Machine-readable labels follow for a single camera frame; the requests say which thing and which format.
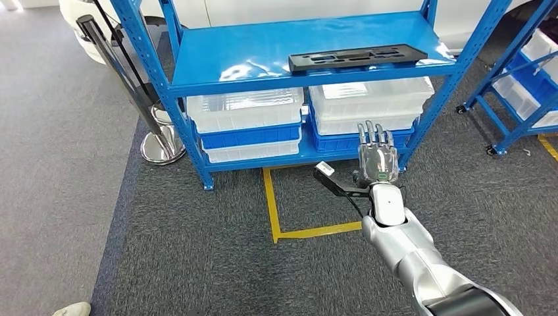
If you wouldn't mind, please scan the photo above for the white car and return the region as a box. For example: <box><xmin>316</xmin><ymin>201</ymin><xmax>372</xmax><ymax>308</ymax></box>
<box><xmin>59</xmin><ymin>0</ymin><xmax>537</xmax><ymax>66</ymax></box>

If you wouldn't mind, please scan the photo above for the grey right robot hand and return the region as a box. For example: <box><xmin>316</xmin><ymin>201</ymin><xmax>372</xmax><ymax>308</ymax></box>
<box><xmin>351</xmin><ymin>120</ymin><xmax>400</xmax><ymax>188</ymax></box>

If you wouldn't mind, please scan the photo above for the black stanchion post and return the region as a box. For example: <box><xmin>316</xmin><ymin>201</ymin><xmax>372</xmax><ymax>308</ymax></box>
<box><xmin>91</xmin><ymin>0</ymin><xmax>165</xmax><ymax>108</ymax></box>

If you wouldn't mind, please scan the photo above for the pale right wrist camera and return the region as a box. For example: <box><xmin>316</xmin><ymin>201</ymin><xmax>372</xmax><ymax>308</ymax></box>
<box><xmin>313</xmin><ymin>161</ymin><xmax>371</xmax><ymax>199</ymax></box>

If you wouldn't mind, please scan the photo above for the yellow floor tape square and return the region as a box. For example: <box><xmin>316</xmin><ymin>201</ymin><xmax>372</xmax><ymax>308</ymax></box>
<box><xmin>262</xmin><ymin>167</ymin><xmax>363</xmax><ymax>244</ymax></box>

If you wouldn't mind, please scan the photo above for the blue metal shelf rack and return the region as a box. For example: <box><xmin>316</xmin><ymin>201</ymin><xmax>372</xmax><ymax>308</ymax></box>
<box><xmin>109</xmin><ymin>0</ymin><xmax>513</xmax><ymax>192</ymax></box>

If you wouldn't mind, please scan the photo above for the white plastic bin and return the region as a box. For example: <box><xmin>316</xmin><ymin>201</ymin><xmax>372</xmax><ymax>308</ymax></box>
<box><xmin>492</xmin><ymin>72</ymin><xmax>558</xmax><ymax>130</ymax></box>
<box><xmin>311</xmin><ymin>111</ymin><xmax>422</xmax><ymax>136</ymax></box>
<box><xmin>202</xmin><ymin>138</ymin><xmax>301</xmax><ymax>164</ymax></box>

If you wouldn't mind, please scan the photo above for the yellow floor tape strip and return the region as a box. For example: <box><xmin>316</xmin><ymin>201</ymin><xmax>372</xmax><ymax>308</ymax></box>
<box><xmin>537</xmin><ymin>134</ymin><xmax>558</xmax><ymax>163</ymax></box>

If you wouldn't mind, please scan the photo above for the blue wheeled shelf rack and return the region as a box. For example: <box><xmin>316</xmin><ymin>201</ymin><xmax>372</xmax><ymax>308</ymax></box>
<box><xmin>455</xmin><ymin>0</ymin><xmax>558</xmax><ymax>157</ymax></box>

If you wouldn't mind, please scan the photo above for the black plastic panel part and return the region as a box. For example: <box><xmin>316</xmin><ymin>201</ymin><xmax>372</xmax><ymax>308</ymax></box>
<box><xmin>288</xmin><ymin>43</ymin><xmax>429</xmax><ymax>73</ymax></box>

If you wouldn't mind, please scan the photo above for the person's white shoe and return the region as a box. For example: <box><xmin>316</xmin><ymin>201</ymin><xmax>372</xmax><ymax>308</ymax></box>
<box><xmin>52</xmin><ymin>302</ymin><xmax>91</xmax><ymax>316</ymax></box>

